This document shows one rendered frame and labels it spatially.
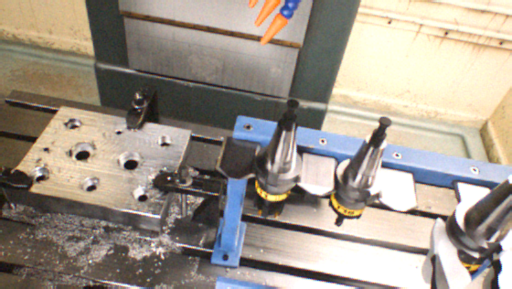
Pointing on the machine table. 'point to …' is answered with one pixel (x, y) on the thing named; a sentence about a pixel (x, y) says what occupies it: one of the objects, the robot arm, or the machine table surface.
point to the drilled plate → (36, 194)
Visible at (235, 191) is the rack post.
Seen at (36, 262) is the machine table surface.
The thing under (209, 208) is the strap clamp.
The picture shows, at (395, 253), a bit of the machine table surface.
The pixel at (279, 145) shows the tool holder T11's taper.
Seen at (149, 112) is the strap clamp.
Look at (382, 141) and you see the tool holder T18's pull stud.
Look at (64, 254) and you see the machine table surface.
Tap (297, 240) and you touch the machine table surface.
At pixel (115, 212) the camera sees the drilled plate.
